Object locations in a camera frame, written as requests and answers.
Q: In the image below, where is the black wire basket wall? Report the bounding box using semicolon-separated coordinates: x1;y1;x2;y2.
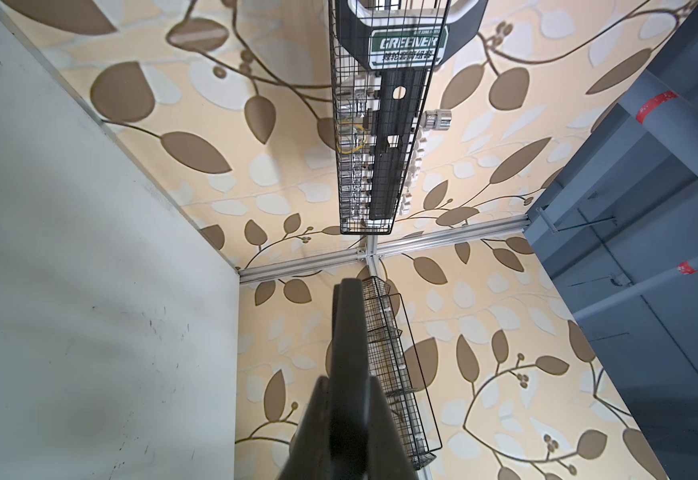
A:
327;0;453;236
362;276;442;470

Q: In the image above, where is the black socket set holder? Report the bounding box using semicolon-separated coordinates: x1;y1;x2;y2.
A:
333;0;489;222

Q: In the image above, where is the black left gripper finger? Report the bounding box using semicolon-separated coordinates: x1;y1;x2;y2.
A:
278;279;418;479

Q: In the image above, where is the black wire basket right wall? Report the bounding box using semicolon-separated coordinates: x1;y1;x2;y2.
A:
362;276;442;470

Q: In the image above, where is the black wire basket back wall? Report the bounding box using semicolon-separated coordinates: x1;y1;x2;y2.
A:
327;0;453;236

